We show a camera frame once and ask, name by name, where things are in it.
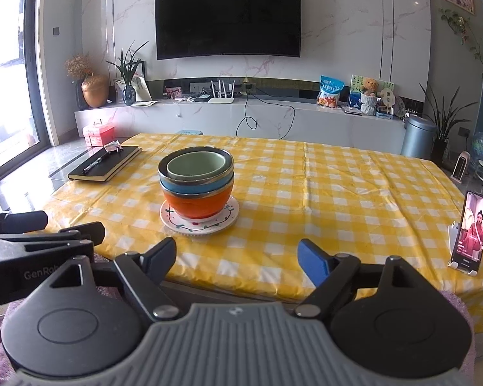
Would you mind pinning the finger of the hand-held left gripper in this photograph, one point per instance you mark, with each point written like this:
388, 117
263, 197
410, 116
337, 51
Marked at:
16, 222
82, 233

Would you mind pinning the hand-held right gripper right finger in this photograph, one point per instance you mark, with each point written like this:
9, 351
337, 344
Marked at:
314, 261

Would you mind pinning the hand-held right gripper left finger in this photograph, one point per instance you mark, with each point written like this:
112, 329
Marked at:
161, 259

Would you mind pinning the orange steel bowl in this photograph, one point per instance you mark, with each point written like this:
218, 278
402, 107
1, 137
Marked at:
197, 205

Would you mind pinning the blue steel bowl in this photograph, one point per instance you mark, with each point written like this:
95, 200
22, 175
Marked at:
185, 189

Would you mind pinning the white plate with fruit drawings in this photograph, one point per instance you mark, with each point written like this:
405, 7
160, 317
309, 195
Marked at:
225, 221

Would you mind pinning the green ceramic bowl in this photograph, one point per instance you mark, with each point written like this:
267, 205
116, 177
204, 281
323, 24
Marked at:
193, 167

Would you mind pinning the yellow checked tablecloth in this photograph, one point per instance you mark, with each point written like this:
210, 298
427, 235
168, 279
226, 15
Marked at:
306, 193

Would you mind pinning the black pen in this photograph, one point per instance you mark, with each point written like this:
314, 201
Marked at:
92, 165

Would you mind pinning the black notebook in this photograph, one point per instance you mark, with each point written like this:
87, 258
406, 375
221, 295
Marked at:
112, 161

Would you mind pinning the pink candy wrapper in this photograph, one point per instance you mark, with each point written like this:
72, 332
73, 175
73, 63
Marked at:
112, 147

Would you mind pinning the pink storage box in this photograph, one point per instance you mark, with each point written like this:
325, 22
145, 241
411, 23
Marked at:
98, 133

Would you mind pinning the light blue stool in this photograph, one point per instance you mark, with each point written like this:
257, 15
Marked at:
189, 132

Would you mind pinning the glass sliding door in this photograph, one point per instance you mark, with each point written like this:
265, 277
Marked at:
8, 88

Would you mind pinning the copper vase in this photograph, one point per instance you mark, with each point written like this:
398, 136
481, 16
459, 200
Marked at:
95, 92

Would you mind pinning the white phone stand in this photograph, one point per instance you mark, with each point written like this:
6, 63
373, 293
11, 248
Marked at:
453, 233

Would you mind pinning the blue glass vase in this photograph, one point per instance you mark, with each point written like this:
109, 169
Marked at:
129, 96

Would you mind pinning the white drawing card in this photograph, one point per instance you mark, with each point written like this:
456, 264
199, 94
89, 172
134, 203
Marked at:
141, 89

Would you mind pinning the purple fuzzy cloth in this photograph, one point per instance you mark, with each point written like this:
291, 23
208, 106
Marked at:
463, 309

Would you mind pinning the white marble tv cabinet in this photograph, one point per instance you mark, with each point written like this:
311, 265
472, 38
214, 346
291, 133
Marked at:
225, 116

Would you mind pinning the smartphone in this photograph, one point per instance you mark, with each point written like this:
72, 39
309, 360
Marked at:
473, 229

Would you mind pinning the grey trash can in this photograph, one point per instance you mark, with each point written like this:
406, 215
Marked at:
418, 136

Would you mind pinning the small black box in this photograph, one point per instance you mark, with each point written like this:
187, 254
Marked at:
203, 98

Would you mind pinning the dried flower bunch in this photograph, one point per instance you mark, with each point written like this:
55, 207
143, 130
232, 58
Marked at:
78, 66

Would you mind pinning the pink photo card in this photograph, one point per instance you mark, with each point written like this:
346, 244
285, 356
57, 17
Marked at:
174, 92

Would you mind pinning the blue snack bag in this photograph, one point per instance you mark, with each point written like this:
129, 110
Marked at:
330, 92

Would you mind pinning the white router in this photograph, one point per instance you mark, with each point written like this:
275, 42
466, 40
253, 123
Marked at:
221, 99

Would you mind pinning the small pink heater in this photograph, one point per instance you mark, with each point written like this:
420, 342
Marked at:
461, 167

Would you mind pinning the round paper fan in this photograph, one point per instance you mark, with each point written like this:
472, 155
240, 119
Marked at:
388, 98

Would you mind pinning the green picture board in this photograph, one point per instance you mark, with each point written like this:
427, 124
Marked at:
356, 84

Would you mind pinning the brown teddy bear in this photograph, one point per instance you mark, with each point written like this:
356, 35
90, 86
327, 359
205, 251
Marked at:
371, 86

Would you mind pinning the potted snake plant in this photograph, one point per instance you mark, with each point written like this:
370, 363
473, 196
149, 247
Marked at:
444, 120

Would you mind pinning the hanging vine plant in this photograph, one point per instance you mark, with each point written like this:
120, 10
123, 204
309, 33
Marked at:
461, 24

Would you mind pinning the wall television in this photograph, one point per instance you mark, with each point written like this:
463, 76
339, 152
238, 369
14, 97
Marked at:
225, 16

